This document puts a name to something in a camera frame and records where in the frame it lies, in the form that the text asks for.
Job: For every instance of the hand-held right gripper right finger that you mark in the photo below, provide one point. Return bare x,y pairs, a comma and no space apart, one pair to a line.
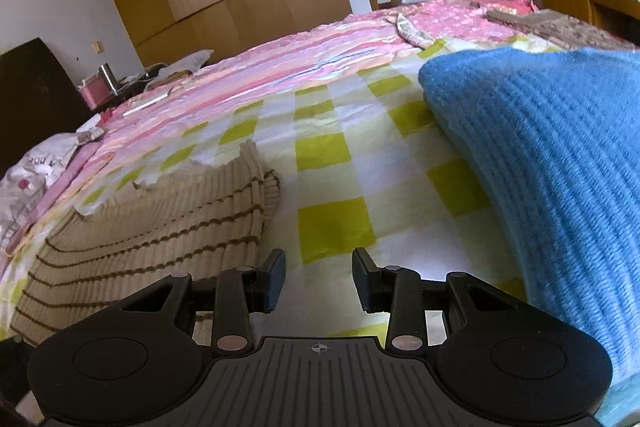
361,279

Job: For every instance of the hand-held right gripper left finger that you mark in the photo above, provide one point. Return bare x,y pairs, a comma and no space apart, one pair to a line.
276,279

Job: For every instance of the beige brown-striped knit sweater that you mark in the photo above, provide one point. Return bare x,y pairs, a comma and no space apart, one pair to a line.
165,227

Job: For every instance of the blue knit sweater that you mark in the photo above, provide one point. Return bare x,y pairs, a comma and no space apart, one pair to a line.
560,167

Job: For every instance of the yellow white checkered bed sheet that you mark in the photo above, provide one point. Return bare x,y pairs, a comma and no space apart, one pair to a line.
350,147

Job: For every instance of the white stick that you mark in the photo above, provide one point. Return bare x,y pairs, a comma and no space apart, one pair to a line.
149,103

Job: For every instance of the pink striped quilt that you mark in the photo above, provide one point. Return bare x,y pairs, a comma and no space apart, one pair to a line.
300,52

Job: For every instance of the white cloth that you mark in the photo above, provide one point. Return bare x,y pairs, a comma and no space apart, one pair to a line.
187,62

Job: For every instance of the floral cloth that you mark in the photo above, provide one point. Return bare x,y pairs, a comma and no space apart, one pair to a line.
417,31

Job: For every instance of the pink box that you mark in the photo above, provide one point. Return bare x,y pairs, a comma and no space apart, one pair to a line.
94,93

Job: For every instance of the metal cup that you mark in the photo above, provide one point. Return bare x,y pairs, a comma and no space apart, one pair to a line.
108,79

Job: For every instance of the white pink-printed pillow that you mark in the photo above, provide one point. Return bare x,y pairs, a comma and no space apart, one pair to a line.
37,172

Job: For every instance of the dark brown headboard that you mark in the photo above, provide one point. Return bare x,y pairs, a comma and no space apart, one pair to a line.
35,97

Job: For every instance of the brown patterned cloth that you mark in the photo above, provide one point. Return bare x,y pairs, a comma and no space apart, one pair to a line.
560,29

